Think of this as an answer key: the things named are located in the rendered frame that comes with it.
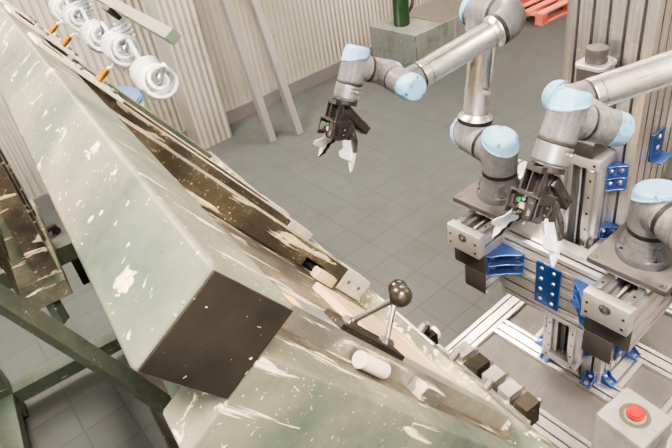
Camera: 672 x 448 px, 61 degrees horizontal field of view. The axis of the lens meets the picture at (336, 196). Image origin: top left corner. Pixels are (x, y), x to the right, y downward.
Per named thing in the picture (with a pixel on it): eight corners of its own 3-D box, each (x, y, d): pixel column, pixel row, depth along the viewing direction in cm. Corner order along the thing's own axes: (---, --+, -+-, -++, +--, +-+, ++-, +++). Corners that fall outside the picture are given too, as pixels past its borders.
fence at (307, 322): (499, 430, 141) (509, 417, 141) (228, 303, 77) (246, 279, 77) (484, 417, 145) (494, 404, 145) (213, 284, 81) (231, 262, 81)
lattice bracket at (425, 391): (436, 408, 111) (445, 395, 111) (419, 400, 107) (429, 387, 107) (422, 394, 114) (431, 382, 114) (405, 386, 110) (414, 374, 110)
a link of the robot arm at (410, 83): (546, 32, 167) (409, 114, 158) (520, 24, 175) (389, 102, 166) (542, -6, 160) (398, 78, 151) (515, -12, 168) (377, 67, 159)
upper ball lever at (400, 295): (352, 339, 97) (419, 304, 92) (339, 332, 94) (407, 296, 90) (347, 319, 100) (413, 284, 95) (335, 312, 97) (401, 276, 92)
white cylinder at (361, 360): (358, 371, 93) (384, 383, 99) (369, 357, 94) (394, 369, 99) (348, 360, 96) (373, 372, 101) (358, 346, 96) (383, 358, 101)
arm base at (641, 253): (632, 230, 171) (636, 202, 166) (685, 251, 161) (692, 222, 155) (605, 255, 164) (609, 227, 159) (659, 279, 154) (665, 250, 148)
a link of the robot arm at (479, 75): (471, 165, 193) (488, -3, 166) (445, 148, 205) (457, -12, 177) (499, 157, 197) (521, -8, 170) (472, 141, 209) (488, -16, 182)
